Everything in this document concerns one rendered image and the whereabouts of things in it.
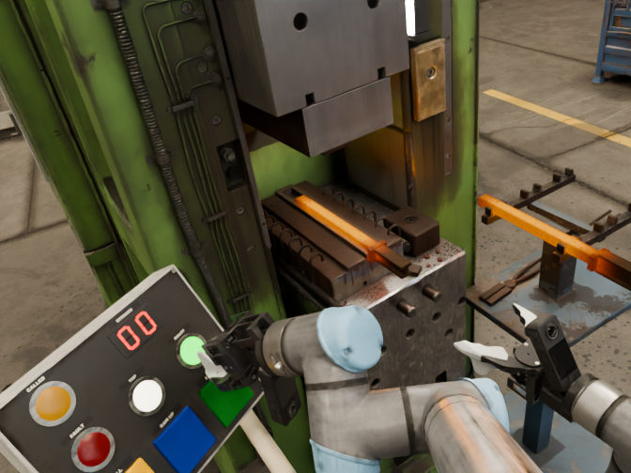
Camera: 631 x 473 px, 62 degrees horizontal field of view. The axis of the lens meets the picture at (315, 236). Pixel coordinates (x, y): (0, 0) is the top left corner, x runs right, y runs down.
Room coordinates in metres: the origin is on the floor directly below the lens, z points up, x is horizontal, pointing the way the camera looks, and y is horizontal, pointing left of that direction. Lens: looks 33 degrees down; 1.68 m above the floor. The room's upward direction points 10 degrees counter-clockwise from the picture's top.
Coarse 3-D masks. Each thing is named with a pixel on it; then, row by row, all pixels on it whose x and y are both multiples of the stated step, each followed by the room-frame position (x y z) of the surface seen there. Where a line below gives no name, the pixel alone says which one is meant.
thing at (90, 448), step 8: (96, 432) 0.50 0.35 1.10; (88, 440) 0.48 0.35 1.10; (96, 440) 0.49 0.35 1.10; (104, 440) 0.49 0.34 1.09; (80, 448) 0.47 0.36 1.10; (88, 448) 0.48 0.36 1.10; (96, 448) 0.48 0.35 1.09; (104, 448) 0.48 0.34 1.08; (80, 456) 0.47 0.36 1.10; (88, 456) 0.47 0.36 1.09; (96, 456) 0.47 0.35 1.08; (104, 456) 0.48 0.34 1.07; (88, 464) 0.46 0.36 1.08; (96, 464) 0.47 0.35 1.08
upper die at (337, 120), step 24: (336, 96) 0.93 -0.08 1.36; (360, 96) 0.95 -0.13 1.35; (384, 96) 0.98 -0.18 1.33; (264, 120) 1.04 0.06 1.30; (288, 120) 0.95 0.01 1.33; (312, 120) 0.90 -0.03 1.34; (336, 120) 0.93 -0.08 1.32; (360, 120) 0.95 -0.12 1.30; (384, 120) 0.98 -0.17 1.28; (288, 144) 0.96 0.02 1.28; (312, 144) 0.90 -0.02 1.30; (336, 144) 0.92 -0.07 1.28
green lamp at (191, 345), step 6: (186, 342) 0.64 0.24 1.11; (192, 342) 0.65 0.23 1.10; (198, 342) 0.65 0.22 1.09; (180, 348) 0.63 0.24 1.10; (186, 348) 0.63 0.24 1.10; (192, 348) 0.64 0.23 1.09; (198, 348) 0.64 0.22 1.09; (186, 354) 0.63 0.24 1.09; (192, 354) 0.63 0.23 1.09; (186, 360) 0.62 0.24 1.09; (192, 360) 0.62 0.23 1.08; (198, 360) 0.63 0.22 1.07
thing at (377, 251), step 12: (300, 204) 1.21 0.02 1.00; (312, 204) 1.19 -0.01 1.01; (324, 216) 1.12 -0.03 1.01; (336, 216) 1.11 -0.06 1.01; (336, 228) 1.06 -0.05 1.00; (348, 228) 1.04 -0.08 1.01; (360, 240) 0.98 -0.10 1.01; (372, 240) 0.98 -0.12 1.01; (384, 240) 0.96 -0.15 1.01; (372, 252) 0.93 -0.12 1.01; (384, 252) 0.92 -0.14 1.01; (396, 252) 0.91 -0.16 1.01; (384, 264) 0.91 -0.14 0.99; (396, 264) 0.87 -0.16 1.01; (408, 264) 0.86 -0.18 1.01
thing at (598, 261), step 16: (496, 208) 1.08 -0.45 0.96; (512, 208) 1.06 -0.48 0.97; (528, 224) 0.99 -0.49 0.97; (544, 224) 0.97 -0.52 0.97; (560, 240) 0.90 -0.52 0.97; (576, 240) 0.89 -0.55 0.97; (576, 256) 0.86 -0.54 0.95; (592, 256) 0.82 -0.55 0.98; (608, 256) 0.81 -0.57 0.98; (608, 272) 0.80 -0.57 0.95; (624, 272) 0.77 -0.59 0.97
